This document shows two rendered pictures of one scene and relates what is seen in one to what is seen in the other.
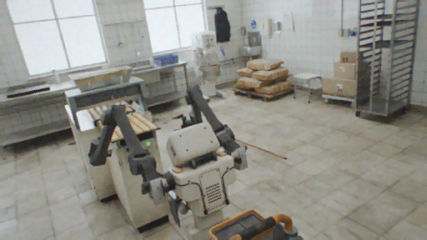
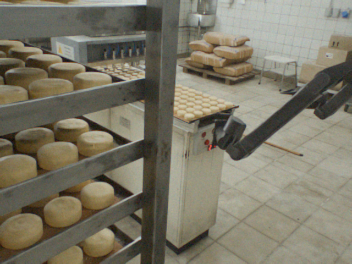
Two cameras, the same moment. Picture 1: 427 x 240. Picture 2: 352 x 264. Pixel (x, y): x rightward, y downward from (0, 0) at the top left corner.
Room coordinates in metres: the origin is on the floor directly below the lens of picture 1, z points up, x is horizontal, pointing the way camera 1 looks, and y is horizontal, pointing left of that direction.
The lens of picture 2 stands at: (0.67, 1.29, 1.55)
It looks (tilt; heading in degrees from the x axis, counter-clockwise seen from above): 24 degrees down; 342
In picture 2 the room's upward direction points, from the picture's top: 4 degrees clockwise
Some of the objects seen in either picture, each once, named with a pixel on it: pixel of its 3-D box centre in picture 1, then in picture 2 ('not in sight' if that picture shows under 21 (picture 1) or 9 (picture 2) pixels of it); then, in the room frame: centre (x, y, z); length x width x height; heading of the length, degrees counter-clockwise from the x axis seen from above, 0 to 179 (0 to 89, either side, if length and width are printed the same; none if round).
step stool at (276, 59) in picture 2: (309, 86); (280, 72); (5.48, -1.88, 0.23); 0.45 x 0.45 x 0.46; 22
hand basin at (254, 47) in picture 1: (251, 45); (204, 12); (7.13, -1.11, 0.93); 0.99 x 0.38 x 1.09; 30
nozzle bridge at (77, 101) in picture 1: (108, 102); (116, 59); (3.01, 1.01, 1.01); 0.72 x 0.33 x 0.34; 118
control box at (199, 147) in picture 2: (138, 151); (210, 137); (2.24, 0.61, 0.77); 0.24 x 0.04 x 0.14; 118
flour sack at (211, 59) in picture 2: (254, 81); (212, 58); (6.11, -0.96, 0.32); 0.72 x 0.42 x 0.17; 34
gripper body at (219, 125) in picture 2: not in sight; (223, 133); (1.82, 0.74, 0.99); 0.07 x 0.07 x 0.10; 73
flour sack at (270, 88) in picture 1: (273, 87); (234, 67); (5.97, -1.31, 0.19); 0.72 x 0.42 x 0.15; 124
